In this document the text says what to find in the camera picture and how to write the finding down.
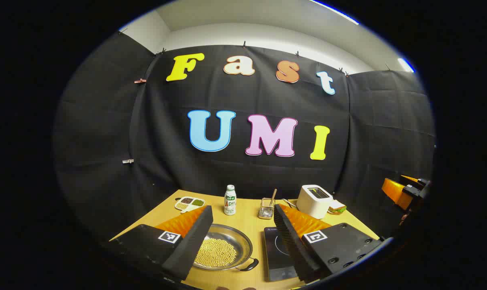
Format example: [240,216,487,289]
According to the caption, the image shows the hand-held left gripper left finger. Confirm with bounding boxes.
[108,205,213,281]

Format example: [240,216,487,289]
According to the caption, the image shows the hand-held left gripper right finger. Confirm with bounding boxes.
[274,204,385,284]

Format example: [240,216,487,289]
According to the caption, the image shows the black induction cooktop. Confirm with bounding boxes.
[263,227,304,282]

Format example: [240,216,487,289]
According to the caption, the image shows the pile of yellow soybeans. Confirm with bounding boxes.
[194,238,238,267]

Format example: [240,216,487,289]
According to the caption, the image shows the steel pot with black handles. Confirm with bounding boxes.
[193,224,260,271]

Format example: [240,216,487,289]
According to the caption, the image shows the white divided dish of beans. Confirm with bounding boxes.
[174,196,206,213]

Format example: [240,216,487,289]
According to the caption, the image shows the white toaster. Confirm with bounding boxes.
[296,184,334,219]

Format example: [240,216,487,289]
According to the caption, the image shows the white drink bottle green label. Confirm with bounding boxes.
[224,184,237,216]

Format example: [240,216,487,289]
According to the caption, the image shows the sandwich on plate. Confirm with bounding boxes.
[328,200,347,215]

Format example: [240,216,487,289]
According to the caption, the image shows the wire mesh utensil holder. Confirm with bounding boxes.
[258,197,276,220]

